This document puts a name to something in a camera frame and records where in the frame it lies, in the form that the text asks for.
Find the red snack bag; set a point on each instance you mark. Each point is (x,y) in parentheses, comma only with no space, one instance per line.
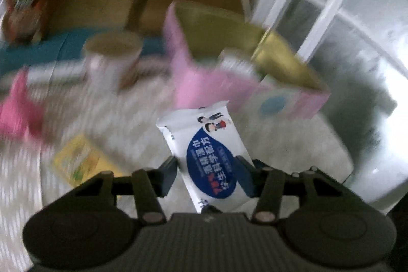
(27,4)

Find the white blue tissue packet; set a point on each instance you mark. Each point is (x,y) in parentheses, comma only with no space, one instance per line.
(237,65)

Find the pink tin box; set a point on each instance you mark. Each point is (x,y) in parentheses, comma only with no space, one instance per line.
(204,84)

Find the blue quilted mat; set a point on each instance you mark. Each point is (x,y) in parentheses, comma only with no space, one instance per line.
(38,52)

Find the yellow packet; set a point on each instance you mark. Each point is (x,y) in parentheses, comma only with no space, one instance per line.
(79,160)

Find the grey patterned tablecloth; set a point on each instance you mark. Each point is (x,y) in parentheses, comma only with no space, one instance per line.
(280,144)

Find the pink cloth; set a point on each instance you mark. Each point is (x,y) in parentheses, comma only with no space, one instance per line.
(19,112)

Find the white wet wipes packet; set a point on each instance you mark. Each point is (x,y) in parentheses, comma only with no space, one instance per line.
(207,138)

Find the round snack can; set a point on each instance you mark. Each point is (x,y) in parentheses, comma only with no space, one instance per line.
(110,65)

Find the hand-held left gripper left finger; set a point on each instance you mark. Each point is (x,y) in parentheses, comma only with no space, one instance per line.
(168,176)

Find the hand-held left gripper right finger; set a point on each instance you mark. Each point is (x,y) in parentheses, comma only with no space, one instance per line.
(244,176)

